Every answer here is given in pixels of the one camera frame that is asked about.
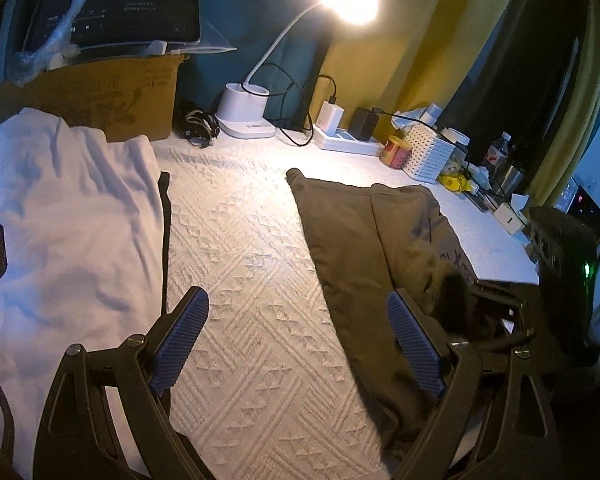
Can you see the white charger plug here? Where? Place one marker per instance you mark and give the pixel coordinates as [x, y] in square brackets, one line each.
[330, 117]

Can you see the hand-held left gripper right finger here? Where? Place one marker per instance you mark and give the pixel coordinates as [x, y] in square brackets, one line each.
[415, 345]

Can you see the white power strip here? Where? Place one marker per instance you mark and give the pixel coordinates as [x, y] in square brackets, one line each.
[350, 142]

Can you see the yellow snack packet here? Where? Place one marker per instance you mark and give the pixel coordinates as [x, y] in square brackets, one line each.
[455, 182]

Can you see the white perforated basket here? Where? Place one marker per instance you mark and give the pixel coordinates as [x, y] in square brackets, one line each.
[427, 152]

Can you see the white desk lamp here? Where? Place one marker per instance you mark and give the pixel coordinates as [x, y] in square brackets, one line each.
[242, 110]

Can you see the white textured bed cover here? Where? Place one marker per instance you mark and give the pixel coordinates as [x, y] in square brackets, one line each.
[260, 310]

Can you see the clear plastic bottle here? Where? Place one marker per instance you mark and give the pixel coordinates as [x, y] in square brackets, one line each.
[497, 152]

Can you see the black power adapter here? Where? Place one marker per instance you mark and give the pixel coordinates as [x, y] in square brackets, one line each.
[364, 125]

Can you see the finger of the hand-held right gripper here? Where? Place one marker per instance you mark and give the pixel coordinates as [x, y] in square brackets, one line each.
[510, 342]
[500, 294]

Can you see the white t-shirt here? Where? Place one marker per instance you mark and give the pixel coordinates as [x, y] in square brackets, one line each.
[65, 220]

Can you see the steel cup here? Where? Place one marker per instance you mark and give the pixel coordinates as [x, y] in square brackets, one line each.
[510, 177]

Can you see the white crumpled paper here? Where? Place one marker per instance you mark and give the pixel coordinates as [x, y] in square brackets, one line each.
[410, 117]

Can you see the clear plastic bag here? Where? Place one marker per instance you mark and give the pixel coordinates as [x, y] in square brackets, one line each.
[30, 60]

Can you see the white bottle blue cap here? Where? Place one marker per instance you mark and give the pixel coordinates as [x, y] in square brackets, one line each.
[432, 115]

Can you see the red can yellow lid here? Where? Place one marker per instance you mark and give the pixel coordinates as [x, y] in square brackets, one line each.
[395, 155]

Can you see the clear plastic jar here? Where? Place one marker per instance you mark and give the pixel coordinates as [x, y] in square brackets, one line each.
[455, 136]

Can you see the yellow curtain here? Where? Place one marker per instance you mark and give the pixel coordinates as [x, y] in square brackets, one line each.
[405, 35]

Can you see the black monitor in plastic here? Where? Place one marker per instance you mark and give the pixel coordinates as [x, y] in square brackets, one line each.
[125, 5]

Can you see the cardboard box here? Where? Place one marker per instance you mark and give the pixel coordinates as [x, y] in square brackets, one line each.
[105, 95]

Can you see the brown t-shirt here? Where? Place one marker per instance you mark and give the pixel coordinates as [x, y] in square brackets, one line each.
[350, 240]

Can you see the tissue box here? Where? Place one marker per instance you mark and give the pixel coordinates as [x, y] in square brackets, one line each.
[507, 217]

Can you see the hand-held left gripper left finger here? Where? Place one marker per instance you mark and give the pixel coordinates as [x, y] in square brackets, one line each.
[180, 340]

